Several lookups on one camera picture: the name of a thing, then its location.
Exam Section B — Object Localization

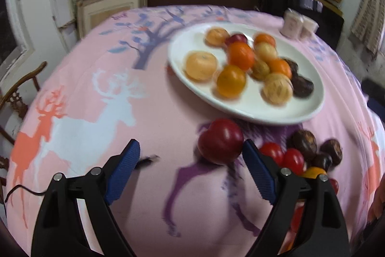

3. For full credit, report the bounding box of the wooden chair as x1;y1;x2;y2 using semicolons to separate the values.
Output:
0;60;48;179

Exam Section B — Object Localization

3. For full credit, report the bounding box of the dark purple passion fruit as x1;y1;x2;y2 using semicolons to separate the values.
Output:
287;129;317;156

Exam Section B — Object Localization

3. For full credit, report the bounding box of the white oval plate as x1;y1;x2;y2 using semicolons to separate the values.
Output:
168;21;325;125

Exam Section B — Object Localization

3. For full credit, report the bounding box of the tan yellow fruit on plate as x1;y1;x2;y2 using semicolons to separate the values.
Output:
205;27;230;47

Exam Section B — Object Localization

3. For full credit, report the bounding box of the small orange fruit in pile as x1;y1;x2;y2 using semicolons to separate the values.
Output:
268;58;292;79

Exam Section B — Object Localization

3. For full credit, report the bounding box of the yellow-orange fruit on plate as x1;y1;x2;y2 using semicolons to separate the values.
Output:
216;65;247;99

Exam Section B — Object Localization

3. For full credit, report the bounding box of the black cable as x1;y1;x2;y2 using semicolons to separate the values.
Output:
4;154;160;212

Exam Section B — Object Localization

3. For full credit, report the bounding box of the white paper cup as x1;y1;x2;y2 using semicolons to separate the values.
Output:
300;16;319;41

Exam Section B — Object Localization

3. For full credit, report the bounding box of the large orange mandarin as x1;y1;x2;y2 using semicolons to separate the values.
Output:
227;42;255;72

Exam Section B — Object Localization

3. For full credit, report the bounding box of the yellow-orange fruit in pile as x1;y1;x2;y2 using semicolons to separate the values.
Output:
302;166;327;179

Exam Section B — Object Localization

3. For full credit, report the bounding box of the dark purple fruit on plate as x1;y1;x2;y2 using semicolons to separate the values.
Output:
291;75;314;99

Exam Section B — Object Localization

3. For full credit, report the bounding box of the large yellow round fruit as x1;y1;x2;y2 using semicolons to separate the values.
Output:
185;51;217;81

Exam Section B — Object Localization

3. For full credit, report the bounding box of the cardboard framed panel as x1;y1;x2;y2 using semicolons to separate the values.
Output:
77;0;148;39

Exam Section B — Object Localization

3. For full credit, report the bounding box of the pink drink can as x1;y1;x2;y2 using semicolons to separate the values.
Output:
280;8;303;40

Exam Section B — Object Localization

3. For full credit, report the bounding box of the small orange on plate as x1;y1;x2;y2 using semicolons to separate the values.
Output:
253;33;276;48

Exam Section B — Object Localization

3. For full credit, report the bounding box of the small red plum on plate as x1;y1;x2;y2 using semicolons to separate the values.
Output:
225;33;248;46

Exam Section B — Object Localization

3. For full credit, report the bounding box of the pale yellow fruit on plate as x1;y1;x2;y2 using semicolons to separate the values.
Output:
254;42;278;63

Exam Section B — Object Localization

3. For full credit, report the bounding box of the red cherry tomato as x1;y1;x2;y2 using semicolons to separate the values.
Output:
259;142;284;166
282;148;305;176

